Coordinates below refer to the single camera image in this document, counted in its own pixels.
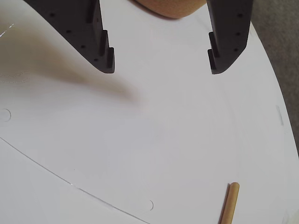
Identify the brown cork pen holder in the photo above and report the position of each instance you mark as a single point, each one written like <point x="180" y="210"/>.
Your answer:
<point x="168" y="9"/>

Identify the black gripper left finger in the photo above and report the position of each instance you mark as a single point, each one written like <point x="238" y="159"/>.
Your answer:
<point x="77" y="28"/>

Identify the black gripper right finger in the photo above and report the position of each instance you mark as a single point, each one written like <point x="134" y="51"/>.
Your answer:
<point x="231" y="35"/>

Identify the brown pen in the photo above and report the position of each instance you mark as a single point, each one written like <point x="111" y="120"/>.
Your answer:
<point x="230" y="205"/>

